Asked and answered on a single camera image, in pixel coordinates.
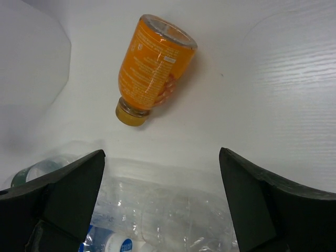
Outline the clear crushed unlabelled bottle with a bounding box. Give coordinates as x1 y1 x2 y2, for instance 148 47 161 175
92 158 234 251

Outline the clear bottle green label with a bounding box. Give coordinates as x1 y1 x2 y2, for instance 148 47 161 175
10 140 106 188

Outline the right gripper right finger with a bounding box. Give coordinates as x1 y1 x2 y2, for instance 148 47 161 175
219 148 335 251

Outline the clear bottle blue label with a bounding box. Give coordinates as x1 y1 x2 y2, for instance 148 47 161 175
78 225 143 252

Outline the orange bottle with white label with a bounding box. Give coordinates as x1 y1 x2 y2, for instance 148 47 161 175
115 14 197 127

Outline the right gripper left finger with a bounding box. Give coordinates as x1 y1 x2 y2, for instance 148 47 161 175
1 150 106 251

